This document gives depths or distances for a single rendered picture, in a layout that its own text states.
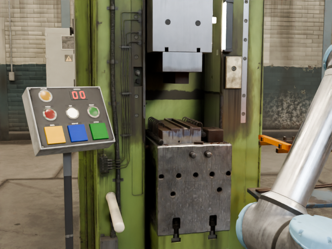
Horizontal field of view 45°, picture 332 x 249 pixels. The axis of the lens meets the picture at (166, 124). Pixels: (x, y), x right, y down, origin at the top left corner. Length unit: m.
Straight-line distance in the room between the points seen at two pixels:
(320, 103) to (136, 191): 1.19
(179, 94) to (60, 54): 5.14
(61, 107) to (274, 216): 1.00
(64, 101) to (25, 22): 6.54
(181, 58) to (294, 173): 0.96
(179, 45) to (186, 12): 0.16
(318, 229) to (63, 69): 6.63
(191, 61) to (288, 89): 6.68
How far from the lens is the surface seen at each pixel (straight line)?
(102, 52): 2.06
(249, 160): 2.31
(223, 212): 2.10
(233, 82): 2.19
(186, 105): 2.49
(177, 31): 1.99
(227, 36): 2.17
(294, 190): 1.23
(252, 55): 2.27
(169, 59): 1.97
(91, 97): 1.84
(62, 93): 1.80
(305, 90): 8.74
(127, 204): 2.18
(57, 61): 7.45
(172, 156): 1.95
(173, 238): 2.08
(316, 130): 1.27
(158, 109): 2.45
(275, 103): 8.51
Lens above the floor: 1.24
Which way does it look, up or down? 7 degrees down
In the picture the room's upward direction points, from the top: straight up
